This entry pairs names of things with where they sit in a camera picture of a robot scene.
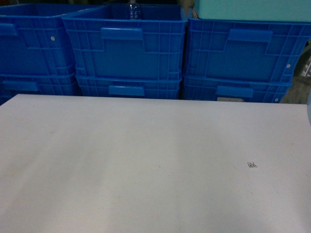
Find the light blue oval tray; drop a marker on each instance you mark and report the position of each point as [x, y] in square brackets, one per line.
[309, 107]

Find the blue crate bottom middle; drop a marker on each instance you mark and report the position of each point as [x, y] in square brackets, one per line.
[129, 88]

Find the blue crate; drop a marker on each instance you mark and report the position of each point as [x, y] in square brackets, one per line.
[34, 41]
[108, 45]
[129, 88]
[211, 89]
[11, 85]
[241, 50]

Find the blue crate bottom right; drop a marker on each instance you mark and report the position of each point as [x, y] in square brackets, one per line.
[211, 89]

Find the blue crate top middle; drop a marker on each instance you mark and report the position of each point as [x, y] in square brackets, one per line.
[108, 45]

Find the blue crate bottom left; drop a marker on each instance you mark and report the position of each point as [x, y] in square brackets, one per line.
[11, 85]

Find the clear water bottle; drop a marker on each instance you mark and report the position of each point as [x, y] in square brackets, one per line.
[132, 10]

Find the blue crate top right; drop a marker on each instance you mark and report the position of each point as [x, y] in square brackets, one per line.
[241, 50]

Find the blue crate top left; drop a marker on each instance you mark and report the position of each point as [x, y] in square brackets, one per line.
[34, 41]

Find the teal box on crate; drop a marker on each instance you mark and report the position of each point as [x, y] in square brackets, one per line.
[255, 10]

